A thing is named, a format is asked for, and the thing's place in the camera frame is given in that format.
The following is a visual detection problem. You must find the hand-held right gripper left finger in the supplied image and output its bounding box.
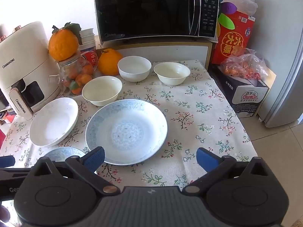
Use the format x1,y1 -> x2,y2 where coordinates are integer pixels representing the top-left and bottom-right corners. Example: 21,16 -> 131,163
30,147 -> 121,194

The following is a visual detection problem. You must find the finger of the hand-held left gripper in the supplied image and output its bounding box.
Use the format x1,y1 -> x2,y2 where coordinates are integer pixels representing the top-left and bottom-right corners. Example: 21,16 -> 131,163
0,155 -> 32,183

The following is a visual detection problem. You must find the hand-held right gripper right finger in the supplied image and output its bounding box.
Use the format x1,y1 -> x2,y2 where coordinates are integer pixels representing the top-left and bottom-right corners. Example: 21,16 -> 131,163
182,147 -> 272,194

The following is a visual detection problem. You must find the small blue patterned plate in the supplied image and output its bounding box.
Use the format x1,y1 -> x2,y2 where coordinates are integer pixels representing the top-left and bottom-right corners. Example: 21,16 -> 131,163
44,147 -> 86,163

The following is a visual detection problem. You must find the white plate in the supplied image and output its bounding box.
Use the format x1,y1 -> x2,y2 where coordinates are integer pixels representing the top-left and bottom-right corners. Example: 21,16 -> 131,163
29,97 -> 79,147

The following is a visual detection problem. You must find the cream white bowl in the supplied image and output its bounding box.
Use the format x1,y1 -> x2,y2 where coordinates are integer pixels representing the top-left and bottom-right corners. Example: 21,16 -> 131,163
153,62 -> 191,86
82,76 -> 123,107

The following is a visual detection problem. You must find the person's left hand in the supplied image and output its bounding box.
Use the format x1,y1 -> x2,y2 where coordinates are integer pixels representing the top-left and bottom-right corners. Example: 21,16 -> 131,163
0,200 -> 11,226

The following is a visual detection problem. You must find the floral tablecloth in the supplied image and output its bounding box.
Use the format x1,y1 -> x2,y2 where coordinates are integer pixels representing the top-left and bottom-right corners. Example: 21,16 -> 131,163
0,59 -> 258,194

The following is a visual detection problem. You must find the red box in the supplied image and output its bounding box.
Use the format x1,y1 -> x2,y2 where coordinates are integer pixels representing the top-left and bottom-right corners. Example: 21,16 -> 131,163
0,113 -> 15,124

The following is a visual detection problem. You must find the black and white carton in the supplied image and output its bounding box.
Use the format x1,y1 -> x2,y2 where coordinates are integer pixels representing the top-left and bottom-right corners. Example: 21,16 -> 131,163
211,64 -> 269,119

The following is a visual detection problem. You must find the pile of small oranges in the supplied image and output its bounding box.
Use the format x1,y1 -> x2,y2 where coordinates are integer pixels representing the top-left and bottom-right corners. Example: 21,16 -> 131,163
62,59 -> 95,95

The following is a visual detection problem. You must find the glass teapot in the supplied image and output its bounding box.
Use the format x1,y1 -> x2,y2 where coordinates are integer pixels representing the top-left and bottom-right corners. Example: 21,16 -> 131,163
49,51 -> 97,96

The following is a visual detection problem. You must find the large orange with stem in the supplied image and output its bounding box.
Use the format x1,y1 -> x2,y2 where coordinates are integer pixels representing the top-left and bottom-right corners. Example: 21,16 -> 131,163
98,48 -> 123,76

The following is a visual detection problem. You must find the plastic bag of oranges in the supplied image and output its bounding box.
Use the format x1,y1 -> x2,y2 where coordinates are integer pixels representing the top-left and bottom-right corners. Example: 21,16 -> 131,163
220,48 -> 270,81

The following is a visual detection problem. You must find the red label container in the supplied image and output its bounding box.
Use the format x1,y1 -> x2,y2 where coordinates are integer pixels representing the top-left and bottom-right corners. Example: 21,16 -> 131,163
80,48 -> 98,63

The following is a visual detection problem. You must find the white air fryer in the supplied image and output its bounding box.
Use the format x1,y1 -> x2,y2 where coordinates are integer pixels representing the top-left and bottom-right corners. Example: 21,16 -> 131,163
0,21 -> 62,121

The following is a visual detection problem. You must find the large orange with leaves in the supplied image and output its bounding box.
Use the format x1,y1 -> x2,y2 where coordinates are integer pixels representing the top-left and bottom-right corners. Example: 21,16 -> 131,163
48,22 -> 83,62

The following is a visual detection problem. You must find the wooden microwave stand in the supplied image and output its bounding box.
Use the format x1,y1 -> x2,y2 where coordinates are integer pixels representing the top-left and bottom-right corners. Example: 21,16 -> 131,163
98,39 -> 212,64

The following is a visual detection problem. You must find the stack of white cups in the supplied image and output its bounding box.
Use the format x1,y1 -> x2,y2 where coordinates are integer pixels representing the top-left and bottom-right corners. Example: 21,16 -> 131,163
79,28 -> 95,50

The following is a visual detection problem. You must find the red snack canister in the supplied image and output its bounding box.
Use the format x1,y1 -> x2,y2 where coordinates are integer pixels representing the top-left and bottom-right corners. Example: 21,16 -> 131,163
211,11 -> 255,64

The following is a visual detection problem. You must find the grey refrigerator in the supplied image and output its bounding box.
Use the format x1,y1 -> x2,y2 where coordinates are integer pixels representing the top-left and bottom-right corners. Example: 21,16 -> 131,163
258,0 -> 303,128

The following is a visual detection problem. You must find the green silicone lid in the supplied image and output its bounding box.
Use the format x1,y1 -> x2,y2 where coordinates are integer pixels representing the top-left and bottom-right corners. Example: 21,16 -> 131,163
218,13 -> 235,32

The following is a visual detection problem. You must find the purple silicone lid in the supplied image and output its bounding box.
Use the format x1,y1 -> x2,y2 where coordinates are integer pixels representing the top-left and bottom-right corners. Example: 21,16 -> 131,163
219,2 -> 237,15

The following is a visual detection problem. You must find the black microwave oven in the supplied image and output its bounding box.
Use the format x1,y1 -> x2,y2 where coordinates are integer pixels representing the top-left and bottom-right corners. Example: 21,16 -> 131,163
93,0 -> 220,45

